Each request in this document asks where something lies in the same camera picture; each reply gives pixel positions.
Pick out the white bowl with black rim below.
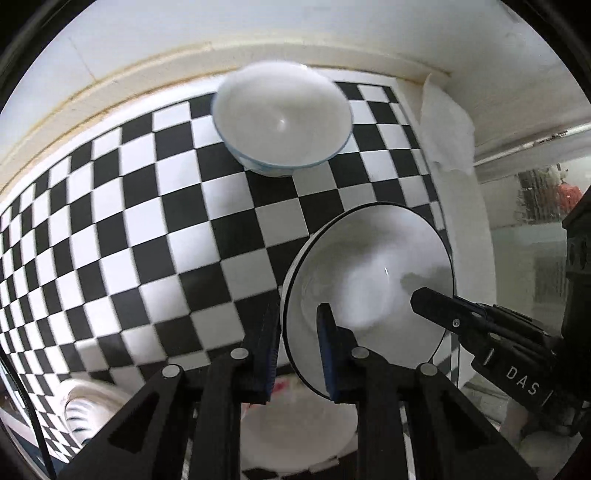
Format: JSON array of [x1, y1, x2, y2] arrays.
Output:
[[279, 202, 457, 401]]

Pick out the black and white checkered cover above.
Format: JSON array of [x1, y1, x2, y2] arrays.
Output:
[[0, 80, 455, 480]]

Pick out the plain white bowl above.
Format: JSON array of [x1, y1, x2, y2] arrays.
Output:
[[240, 381, 360, 479]]

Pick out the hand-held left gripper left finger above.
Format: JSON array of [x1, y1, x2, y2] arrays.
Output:
[[58, 302, 282, 480]]

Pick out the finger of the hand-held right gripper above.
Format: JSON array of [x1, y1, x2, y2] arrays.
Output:
[[410, 286, 552, 346]]

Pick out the white bowl with blue pattern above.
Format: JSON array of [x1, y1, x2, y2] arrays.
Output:
[[211, 61, 354, 178]]

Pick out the black cable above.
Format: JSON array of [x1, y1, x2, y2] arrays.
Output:
[[0, 344, 52, 480]]

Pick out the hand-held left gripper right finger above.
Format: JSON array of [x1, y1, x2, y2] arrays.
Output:
[[316, 302, 541, 480]]

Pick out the white plate with blue stripes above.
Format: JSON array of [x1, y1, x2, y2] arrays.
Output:
[[58, 378, 123, 450]]

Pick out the white paper tissue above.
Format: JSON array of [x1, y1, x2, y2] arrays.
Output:
[[418, 71, 477, 176]]

